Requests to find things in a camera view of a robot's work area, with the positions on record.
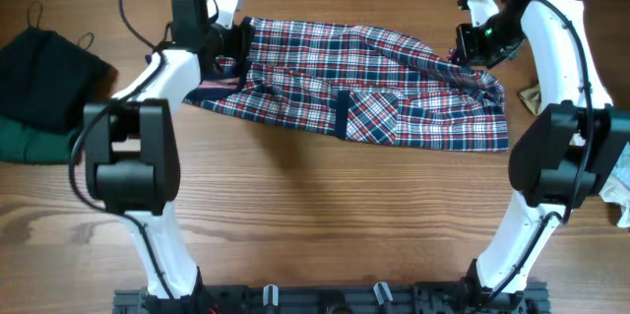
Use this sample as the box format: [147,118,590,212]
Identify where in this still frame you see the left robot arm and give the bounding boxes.
[72,24,254,313]

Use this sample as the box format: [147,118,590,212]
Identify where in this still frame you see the black folded garment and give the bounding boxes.
[1,23,111,134]

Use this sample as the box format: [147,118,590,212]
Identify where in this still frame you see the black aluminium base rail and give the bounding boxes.
[111,282,551,314]

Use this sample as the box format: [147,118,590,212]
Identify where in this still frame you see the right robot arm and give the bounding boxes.
[451,0,629,307]

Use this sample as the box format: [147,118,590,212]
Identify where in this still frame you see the green folded garment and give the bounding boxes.
[0,85,97,166]

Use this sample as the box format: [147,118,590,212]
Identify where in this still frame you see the light blue striped garment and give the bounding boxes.
[599,144,629,228]

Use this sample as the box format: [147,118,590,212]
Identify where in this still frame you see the red blue plaid garment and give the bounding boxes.
[184,18,509,153]

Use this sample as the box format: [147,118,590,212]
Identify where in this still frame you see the beige garment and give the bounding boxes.
[518,85,541,115]

